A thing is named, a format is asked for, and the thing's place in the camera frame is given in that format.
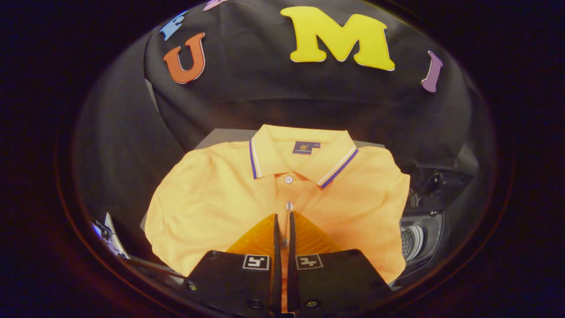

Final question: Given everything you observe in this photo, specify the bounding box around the white and blue object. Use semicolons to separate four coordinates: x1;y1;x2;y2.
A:
93;212;131;259

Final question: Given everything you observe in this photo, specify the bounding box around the transparent washing machine lid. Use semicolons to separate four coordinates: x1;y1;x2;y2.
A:
399;161;475;212

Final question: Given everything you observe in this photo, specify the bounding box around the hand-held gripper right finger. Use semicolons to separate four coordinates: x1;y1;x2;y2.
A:
287;211;396;312

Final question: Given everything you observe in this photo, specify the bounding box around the orange polo shirt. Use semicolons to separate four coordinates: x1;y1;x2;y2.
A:
144;124;411;312

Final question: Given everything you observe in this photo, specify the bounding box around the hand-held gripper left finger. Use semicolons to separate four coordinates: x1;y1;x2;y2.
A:
183;213;283;314

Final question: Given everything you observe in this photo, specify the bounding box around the grey metal cabinet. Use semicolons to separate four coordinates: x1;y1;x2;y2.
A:
140;128;385;230

